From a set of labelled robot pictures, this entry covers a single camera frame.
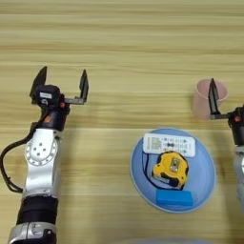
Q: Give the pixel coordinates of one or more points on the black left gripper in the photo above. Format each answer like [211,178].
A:
[55,119]

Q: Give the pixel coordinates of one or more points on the blue round plate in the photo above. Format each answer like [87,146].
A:
[203,178]

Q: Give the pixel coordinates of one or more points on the pink plastic cup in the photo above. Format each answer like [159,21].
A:
[201,101]

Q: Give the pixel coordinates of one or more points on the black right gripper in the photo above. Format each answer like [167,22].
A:
[237,125]

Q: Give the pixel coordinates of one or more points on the yellow black tape measure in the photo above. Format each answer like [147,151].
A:
[166,168]

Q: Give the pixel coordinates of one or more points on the white remote control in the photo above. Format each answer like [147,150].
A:
[168,144]

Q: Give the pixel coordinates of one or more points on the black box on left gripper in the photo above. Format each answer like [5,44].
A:
[47,95]

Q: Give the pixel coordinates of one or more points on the blue rectangular block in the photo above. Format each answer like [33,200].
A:
[174,197]

